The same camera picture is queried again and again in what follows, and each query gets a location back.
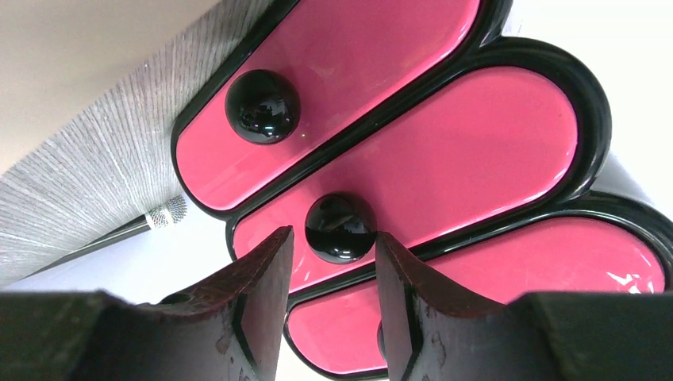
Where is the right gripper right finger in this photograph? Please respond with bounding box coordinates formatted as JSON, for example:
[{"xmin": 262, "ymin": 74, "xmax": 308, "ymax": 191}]
[{"xmin": 375, "ymin": 233, "xmax": 672, "ymax": 380}]

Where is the black microphone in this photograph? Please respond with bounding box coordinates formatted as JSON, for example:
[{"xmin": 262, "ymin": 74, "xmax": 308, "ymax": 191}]
[{"xmin": 21, "ymin": 195, "xmax": 189, "ymax": 280}]

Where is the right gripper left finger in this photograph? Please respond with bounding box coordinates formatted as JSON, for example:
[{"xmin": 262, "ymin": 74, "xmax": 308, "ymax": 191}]
[{"xmin": 1, "ymin": 226, "xmax": 294, "ymax": 380}]

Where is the beige folder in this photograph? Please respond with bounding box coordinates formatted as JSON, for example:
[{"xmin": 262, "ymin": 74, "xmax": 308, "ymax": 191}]
[{"xmin": 1, "ymin": 1, "xmax": 215, "ymax": 171}]

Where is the pink drawer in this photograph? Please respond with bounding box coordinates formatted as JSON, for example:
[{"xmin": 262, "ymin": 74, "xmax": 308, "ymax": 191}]
[{"xmin": 233, "ymin": 67, "xmax": 578, "ymax": 291}]

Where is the black pink drawer cabinet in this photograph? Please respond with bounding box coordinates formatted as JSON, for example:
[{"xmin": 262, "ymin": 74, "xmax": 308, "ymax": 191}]
[{"xmin": 171, "ymin": 1, "xmax": 672, "ymax": 380}]

